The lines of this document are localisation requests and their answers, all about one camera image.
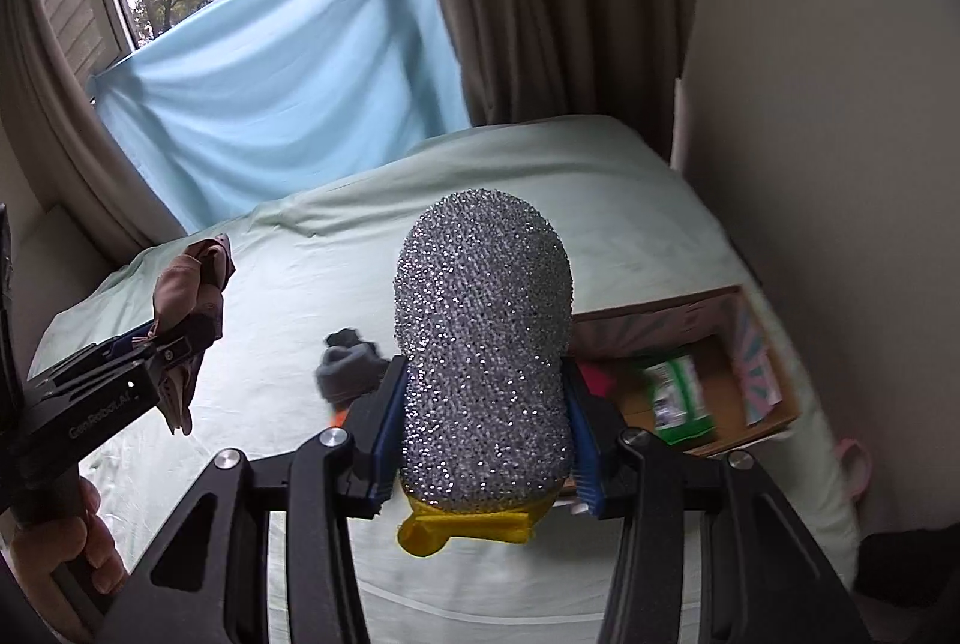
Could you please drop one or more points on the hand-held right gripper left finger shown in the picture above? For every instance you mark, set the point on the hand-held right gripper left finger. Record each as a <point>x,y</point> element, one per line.
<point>389,423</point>

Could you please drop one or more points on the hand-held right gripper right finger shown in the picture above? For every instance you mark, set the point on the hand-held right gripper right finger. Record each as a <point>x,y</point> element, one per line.
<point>583,434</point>

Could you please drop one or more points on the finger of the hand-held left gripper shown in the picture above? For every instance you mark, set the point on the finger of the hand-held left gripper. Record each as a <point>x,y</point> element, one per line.
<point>176,351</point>

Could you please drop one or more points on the brown cloth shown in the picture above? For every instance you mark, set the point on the brown cloth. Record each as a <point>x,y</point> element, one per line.
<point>196,295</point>

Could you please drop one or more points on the silver and yellow scrub sponge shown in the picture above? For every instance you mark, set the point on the silver and yellow scrub sponge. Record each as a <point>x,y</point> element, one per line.
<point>484,359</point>

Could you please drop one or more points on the cardboard box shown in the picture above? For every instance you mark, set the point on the cardboard box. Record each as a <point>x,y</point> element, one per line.
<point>720,381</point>

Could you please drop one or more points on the person's left hand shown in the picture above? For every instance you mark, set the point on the person's left hand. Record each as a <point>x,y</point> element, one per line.
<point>64,558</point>

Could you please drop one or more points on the red cloth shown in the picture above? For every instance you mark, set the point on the red cloth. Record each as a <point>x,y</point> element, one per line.
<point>598,380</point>

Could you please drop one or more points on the grey knit sock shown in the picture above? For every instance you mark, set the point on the grey knit sock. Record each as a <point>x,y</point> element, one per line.
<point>349,368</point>

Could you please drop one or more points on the green and white packet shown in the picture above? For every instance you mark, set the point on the green and white packet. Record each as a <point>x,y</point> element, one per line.
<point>677,398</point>

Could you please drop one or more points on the light green bed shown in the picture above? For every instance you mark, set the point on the light green bed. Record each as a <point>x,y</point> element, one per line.
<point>615,224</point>

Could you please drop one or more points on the light blue sheet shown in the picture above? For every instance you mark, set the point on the light blue sheet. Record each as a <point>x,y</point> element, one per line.
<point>277,81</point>

